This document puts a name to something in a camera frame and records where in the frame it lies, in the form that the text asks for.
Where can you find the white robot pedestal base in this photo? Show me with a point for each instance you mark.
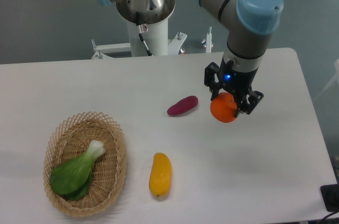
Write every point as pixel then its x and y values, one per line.
pixel 144 40

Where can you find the woven wicker basket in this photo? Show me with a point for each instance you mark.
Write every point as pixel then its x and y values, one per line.
pixel 71 139

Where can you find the orange fruit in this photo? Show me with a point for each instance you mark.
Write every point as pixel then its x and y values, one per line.
pixel 223 107

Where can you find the purple sweet potato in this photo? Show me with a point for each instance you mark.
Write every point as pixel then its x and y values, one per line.
pixel 183 106

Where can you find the yellow mango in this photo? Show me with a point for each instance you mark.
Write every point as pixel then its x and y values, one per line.
pixel 160 176

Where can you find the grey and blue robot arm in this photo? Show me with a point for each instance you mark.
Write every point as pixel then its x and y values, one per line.
pixel 250 24

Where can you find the green bok choy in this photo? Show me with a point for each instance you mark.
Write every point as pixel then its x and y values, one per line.
pixel 72 179

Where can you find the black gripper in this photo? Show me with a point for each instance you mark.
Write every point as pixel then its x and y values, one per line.
pixel 230 79

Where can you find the black device at table edge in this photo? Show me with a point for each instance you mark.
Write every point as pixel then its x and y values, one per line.
pixel 330 197

